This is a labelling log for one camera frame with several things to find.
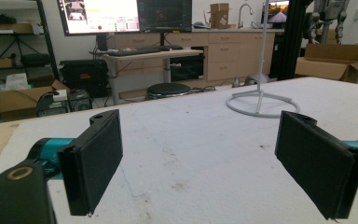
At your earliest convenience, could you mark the black round stool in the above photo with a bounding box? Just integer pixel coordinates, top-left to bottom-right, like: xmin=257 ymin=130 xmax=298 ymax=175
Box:
xmin=145 ymin=82 xmax=192 ymax=100

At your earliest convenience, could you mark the silver faucet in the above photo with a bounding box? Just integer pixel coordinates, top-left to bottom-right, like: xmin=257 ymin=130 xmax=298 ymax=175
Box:
xmin=237 ymin=3 xmax=255 ymax=30

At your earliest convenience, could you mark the grey electronic device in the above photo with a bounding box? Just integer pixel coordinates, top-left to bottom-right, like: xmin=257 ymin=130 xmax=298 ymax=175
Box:
xmin=36 ymin=91 xmax=70 ymax=118

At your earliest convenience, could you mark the black aluminium frame post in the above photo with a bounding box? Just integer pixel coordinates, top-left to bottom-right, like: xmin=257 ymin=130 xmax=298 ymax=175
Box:
xmin=276 ymin=0 xmax=311 ymax=81

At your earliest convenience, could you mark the light wooden desk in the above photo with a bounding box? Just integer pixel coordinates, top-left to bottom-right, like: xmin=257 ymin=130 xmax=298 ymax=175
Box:
xmin=89 ymin=48 xmax=205 ymax=106

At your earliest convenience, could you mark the black metal shelf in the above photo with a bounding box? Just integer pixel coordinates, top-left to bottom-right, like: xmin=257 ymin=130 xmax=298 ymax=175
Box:
xmin=0 ymin=0 xmax=60 ymax=104

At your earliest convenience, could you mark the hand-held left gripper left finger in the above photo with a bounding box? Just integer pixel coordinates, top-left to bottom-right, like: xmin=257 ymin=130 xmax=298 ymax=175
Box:
xmin=57 ymin=108 xmax=124 ymax=217

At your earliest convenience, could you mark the white round-base stand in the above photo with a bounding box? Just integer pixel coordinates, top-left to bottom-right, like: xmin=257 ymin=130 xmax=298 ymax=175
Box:
xmin=225 ymin=0 xmax=301 ymax=119

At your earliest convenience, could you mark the small wall screen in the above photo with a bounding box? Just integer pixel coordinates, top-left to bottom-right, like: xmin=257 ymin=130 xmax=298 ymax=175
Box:
xmin=262 ymin=0 xmax=291 ymax=24

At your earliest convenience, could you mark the black keyboard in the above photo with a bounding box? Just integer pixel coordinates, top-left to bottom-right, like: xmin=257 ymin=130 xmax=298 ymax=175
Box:
xmin=105 ymin=45 xmax=185 ymax=58

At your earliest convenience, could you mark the large open cardboard box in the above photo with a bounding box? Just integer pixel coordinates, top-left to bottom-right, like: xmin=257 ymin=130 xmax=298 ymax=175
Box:
xmin=295 ymin=43 xmax=358 ymax=84

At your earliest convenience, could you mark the wooden drawer cabinet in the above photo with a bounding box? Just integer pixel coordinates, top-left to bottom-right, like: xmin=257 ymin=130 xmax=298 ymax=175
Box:
xmin=111 ymin=28 xmax=276 ymax=82

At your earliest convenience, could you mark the dark computer monitor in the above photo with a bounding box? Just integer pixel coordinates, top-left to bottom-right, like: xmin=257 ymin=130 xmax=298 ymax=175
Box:
xmin=136 ymin=0 xmax=194 ymax=34

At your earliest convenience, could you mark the black equipment case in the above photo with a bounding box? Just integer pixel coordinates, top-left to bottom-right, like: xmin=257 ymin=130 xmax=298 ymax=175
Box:
xmin=59 ymin=59 xmax=110 ymax=98

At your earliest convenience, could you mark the upright cardboard box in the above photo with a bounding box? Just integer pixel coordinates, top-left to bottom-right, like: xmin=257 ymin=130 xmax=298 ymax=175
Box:
xmin=209 ymin=3 xmax=231 ymax=30

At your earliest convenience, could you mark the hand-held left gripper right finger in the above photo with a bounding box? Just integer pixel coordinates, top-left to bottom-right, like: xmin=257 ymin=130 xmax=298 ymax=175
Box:
xmin=274 ymin=110 xmax=358 ymax=220

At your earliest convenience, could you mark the bright computer monitor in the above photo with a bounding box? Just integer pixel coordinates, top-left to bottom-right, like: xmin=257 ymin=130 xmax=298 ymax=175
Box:
xmin=56 ymin=0 xmax=141 ymax=36

